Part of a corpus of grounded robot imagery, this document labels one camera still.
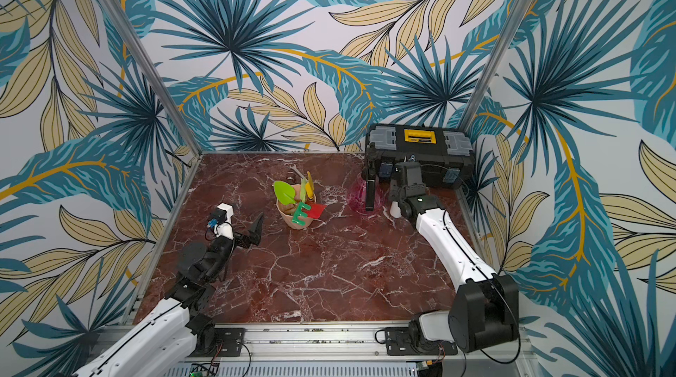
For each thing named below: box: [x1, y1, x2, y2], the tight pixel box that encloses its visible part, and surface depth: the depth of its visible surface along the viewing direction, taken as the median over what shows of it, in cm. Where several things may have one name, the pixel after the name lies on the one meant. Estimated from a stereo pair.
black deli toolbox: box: [363, 124, 476, 190], surface depth 102 cm
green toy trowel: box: [272, 180, 296, 206], surface depth 94 cm
